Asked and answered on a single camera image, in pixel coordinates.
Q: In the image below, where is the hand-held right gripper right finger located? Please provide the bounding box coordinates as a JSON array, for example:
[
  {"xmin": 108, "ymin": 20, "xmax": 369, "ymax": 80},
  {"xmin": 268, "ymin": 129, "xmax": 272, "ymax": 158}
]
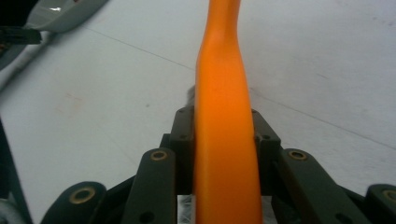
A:
[{"xmin": 250, "ymin": 108, "xmax": 282, "ymax": 196}]

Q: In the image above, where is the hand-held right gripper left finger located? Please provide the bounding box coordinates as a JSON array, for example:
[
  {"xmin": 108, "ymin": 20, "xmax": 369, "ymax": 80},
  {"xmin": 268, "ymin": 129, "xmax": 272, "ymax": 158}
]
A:
[{"xmin": 160, "ymin": 105, "xmax": 196, "ymax": 196}]

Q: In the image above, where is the orange plastic handle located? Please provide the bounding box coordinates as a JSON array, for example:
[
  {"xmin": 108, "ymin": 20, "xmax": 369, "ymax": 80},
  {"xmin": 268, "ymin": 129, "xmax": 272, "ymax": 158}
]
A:
[{"xmin": 177, "ymin": 0, "xmax": 264, "ymax": 224}]

